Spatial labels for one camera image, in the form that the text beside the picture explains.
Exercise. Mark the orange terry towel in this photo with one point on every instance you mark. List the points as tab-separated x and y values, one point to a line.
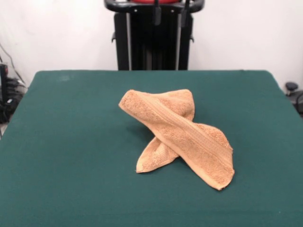
177	132

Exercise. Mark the black office chair base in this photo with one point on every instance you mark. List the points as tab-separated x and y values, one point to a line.
291	86

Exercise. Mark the red robot base disc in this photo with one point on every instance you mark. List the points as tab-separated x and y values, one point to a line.
144	1

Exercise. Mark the black electrical box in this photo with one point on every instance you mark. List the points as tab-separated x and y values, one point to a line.
3	78

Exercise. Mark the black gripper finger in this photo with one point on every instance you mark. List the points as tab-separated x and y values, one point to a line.
185	15
157	14

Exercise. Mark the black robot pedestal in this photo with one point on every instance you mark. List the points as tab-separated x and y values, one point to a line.
142	35

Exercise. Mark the dark green table cloth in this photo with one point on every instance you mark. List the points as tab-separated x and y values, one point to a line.
71	153

